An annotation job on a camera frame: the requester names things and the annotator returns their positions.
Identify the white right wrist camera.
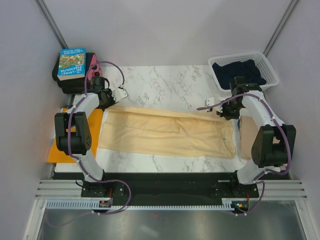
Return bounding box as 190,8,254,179
205,96,225,112

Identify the white slotted cable duct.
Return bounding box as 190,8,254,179
46,199,249,211

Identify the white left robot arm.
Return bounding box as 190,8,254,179
54,76,116,197

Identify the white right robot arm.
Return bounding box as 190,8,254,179
217,77,297,197

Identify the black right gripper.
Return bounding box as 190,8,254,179
216,99,244,121

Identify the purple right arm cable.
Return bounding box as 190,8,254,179
196,93,293,216

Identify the pink and black case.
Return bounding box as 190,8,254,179
52,52,103,94

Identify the white plastic basket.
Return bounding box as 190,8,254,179
208,52,280,94

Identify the yellow t-shirt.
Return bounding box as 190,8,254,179
98,105,236,158

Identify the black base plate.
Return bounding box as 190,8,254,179
53,172,259,207

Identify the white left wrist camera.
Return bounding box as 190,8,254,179
113,87,129,102

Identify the navy t-shirt in basket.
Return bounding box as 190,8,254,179
212,59,267,90

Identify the blue illustrated book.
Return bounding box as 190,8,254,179
57,48,86,81

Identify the orange board with black border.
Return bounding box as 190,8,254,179
46,109,103,164

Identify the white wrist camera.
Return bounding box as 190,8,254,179
113,87,129,102
205,96,225,112

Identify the folded beige t-shirt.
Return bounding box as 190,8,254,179
239,116,258,160

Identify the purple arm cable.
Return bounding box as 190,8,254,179
196,93,293,216
44,61,132,227

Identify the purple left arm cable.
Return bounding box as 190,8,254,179
44,61,132,227

